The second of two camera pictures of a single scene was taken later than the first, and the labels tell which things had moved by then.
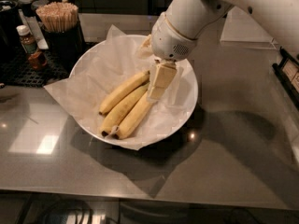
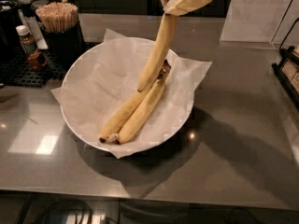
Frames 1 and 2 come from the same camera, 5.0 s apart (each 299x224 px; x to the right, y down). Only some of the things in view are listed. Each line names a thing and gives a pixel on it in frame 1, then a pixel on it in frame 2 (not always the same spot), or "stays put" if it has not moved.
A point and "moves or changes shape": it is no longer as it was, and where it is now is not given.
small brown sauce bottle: [36, 58] stays put
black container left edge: [9, 38] stays put
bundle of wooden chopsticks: [58, 16] stays put
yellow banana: [125, 87] moves or changes shape
